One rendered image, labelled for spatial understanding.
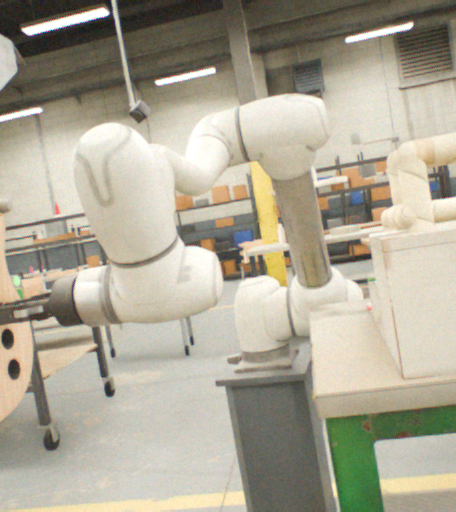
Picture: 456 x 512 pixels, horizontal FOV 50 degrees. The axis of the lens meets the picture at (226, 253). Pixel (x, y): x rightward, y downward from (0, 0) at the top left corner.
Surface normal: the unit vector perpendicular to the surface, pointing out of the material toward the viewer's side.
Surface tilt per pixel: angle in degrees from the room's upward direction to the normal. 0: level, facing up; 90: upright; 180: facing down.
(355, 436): 90
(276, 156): 132
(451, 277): 90
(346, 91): 90
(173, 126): 90
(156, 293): 114
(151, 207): 106
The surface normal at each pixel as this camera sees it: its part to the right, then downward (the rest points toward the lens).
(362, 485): -0.15, 0.07
